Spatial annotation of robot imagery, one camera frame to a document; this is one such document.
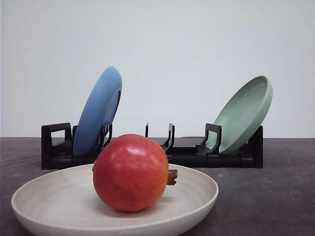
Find red pomegranate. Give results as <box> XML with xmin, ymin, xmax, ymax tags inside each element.
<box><xmin>92</xmin><ymin>134</ymin><xmax>178</xmax><ymax>212</ymax></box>

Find white plate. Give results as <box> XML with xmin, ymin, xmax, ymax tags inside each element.
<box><xmin>11</xmin><ymin>164</ymin><xmax>219</xmax><ymax>236</ymax></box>

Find blue plate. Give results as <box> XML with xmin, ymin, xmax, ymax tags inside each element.
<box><xmin>73</xmin><ymin>66</ymin><xmax>123</xmax><ymax>156</ymax></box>

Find green plate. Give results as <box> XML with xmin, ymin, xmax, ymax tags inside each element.
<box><xmin>206</xmin><ymin>76</ymin><xmax>273</xmax><ymax>155</ymax></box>

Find black dish rack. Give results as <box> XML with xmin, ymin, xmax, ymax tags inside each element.
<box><xmin>41</xmin><ymin>122</ymin><xmax>264</xmax><ymax>170</ymax></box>

